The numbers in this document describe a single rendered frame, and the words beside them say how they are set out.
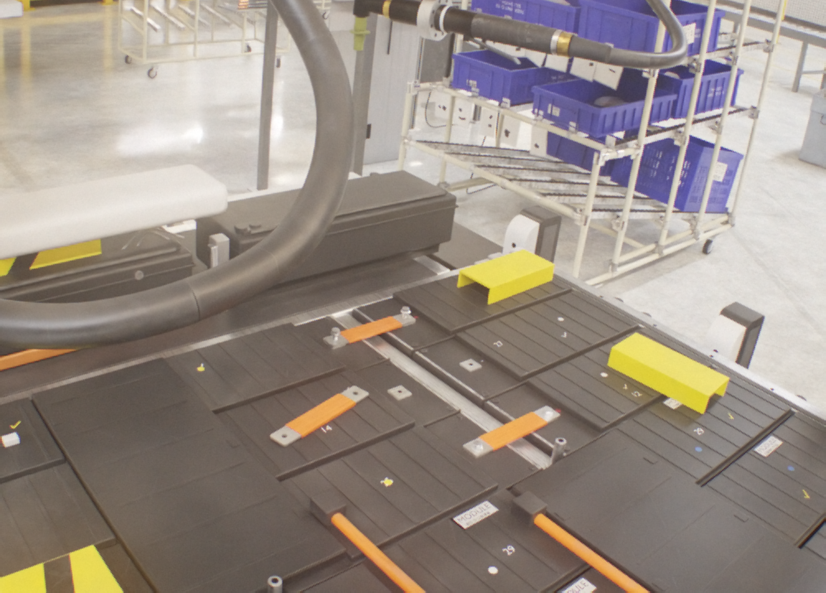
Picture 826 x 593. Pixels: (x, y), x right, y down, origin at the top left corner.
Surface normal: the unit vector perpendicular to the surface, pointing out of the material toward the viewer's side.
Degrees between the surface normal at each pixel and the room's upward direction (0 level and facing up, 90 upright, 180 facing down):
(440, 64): 90
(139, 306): 44
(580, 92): 90
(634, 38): 94
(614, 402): 0
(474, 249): 0
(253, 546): 0
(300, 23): 70
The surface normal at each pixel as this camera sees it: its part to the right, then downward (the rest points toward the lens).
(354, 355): 0.11, -0.90
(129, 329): 0.42, 0.27
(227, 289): 0.61, 0.13
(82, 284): 0.66, 0.39
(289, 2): -0.16, 0.11
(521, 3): -0.73, 0.29
